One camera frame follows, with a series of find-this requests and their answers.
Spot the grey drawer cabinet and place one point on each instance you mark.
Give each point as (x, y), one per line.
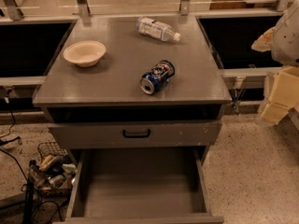
(166, 105)

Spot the metal railing frame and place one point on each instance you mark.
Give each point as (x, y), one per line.
(149, 3)

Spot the blue pepsi can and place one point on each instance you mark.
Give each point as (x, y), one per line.
(155, 79)

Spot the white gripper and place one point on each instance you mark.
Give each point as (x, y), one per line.
(287, 39)

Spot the closed grey top drawer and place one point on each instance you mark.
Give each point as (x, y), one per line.
(109, 135)

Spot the black drawer handle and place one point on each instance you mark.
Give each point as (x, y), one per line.
(136, 135)

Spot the open grey middle drawer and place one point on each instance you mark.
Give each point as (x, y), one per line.
(163, 185)

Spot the black stand post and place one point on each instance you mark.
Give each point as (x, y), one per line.
(28, 204)

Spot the clear plastic water bottle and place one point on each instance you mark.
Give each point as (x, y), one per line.
(156, 29)

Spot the white paper bowl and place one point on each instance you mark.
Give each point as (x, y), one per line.
(85, 53)

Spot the wire basket of items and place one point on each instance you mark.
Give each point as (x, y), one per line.
(55, 174)

